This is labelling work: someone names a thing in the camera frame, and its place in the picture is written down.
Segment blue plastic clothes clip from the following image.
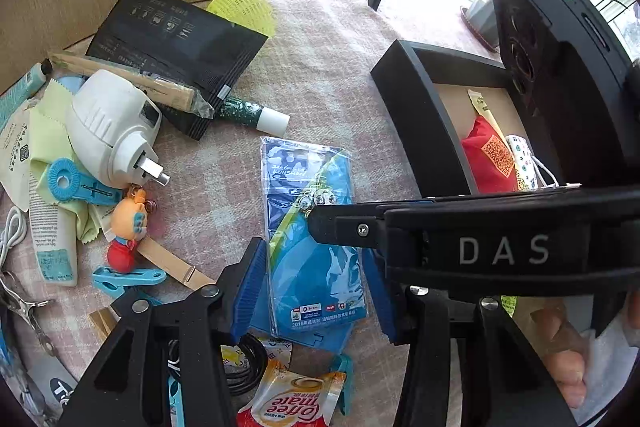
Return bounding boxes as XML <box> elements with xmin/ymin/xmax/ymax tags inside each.
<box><xmin>91</xmin><ymin>266</ymin><xmax>167</xmax><ymax>308</ymax></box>

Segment thin white cable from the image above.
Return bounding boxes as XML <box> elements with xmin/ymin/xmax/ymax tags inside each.
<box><xmin>530</xmin><ymin>154</ymin><xmax>583</xmax><ymax>190</ymax></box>

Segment white tube with teal end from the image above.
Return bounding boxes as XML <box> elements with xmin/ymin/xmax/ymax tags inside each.
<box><xmin>27</xmin><ymin>172</ymin><xmax>80</xmax><ymax>288</ymax></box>

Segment light blue sponge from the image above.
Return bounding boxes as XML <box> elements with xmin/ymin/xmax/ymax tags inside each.
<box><xmin>54</xmin><ymin>76</ymin><xmax>88</xmax><ymax>95</ymax></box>

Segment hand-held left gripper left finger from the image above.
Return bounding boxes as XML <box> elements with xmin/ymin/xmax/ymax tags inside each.
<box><xmin>57</xmin><ymin>237</ymin><xmax>269</xmax><ymax>427</ymax></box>

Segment black tray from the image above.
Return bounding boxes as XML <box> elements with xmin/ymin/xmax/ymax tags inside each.
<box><xmin>370</xmin><ymin>39</ymin><xmax>576</xmax><ymax>202</ymax></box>

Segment blue round-head clip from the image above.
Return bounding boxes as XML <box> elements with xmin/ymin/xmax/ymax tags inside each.
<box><xmin>41</xmin><ymin>158</ymin><xmax>125</xmax><ymax>206</ymax></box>

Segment wrapped wooden chopsticks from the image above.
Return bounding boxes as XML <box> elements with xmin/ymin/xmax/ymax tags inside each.
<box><xmin>47</xmin><ymin>51</ymin><xmax>215</xmax><ymax>118</ymax></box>

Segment dark green tube white cap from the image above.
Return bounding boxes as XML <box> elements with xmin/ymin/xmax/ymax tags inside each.
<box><xmin>217</xmin><ymin>96</ymin><xmax>290</xmax><ymax>138</ymax></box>

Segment person's right hand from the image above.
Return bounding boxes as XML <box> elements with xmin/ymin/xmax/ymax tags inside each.
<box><xmin>527</xmin><ymin>294</ymin><xmax>622</xmax><ymax>410</ymax></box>

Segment coffee creamer sachet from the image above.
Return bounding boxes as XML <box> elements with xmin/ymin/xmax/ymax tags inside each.
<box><xmin>236</xmin><ymin>359</ymin><xmax>348</xmax><ymax>427</ymax></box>

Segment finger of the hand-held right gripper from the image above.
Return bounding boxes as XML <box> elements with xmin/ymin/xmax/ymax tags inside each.
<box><xmin>306</xmin><ymin>202</ymin><xmax>388</xmax><ymax>249</ymax></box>

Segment white plug adapter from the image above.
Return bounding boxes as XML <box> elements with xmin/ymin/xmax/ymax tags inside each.
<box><xmin>65</xmin><ymin>69</ymin><xmax>172</xmax><ymax>188</ymax></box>

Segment pale green cloth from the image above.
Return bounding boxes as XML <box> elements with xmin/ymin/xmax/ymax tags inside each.
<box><xmin>27</xmin><ymin>84</ymin><xmax>108</xmax><ymax>244</ymax></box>

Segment black cable coil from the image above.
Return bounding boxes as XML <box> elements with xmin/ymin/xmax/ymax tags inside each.
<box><xmin>220</xmin><ymin>333</ymin><xmax>271</xmax><ymax>395</ymax></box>

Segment red cloth pouch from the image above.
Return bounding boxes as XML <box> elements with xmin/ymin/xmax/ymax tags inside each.
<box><xmin>460</xmin><ymin>116</ymin><xmax>521</xmax><ymax>195</ymax></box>

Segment white patterned packet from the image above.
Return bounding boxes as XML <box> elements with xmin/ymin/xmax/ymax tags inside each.
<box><xmin>505</xmin><ymin>134</ymin><xmax>538</xmax><ymax>190</ymax></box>

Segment short white cable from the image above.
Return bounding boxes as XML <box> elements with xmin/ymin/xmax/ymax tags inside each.
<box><xmin>0</xmin><ymin>206</ymin><xmax>28</xmax><ymax>270</ymax></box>

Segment wooden clothespin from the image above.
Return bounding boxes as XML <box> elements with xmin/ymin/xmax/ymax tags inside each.
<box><xmin>139</xmin><ymin>239</ymin><xmax>217</xmax><ymax>290</ymax></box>
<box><xmin>89</xmin><ymin>307</ymin><xmax>121</xmax><ymax>340</ymax></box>

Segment yellow orange sachet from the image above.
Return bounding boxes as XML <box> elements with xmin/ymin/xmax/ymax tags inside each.
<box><xmin>220</xmin><ymin>339</ymin><xmax>293</xmax><ymax>375</ymax></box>

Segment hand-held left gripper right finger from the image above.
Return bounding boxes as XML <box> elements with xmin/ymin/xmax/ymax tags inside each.
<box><xmin>361</xmin><ymin>249</ymin><xmax>573</xmax><ymax>427</ymax></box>

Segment teal plastic clip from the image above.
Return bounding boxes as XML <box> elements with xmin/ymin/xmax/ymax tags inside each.
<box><xmin>327</xmin><ymin>354</ymin><xmax>355</xmax><ymax>418</ymax></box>

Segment cartoon doll keychain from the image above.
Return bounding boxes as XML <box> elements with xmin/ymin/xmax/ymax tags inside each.
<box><xmin>107</xmin><ymin>187</ymin><xmax>158</xmax><ymax>275</ymax></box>

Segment white paper packet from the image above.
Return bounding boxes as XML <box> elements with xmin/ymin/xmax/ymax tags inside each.
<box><xmin>0</xmin><ymin>99</ymin><xmax>43</xmax><ymax>198</ymax></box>

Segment black foil packet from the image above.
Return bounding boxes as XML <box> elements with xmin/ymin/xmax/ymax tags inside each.
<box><xmin>85</xmin><ymin>0</ymin><xmax>269</xmax><ymax>142</ymax></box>

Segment blue printed packet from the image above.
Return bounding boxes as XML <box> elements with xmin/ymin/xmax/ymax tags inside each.
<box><xmin>247</xmin><ymin>136</ymin><xmax>371</xmax><ymax>355</ymax></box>

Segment teal tube with black cap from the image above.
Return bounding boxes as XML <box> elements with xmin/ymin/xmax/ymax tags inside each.
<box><xmin>0</xmin><ymin>59</ymin><xmax>53</xmax><ymax>128</ymax></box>

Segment yellow mesh net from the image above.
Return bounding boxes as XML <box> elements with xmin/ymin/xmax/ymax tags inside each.
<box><xmin>206</xmin><ymin>0</ymin><xmax>278</xmax><ymax>38</ymax></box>

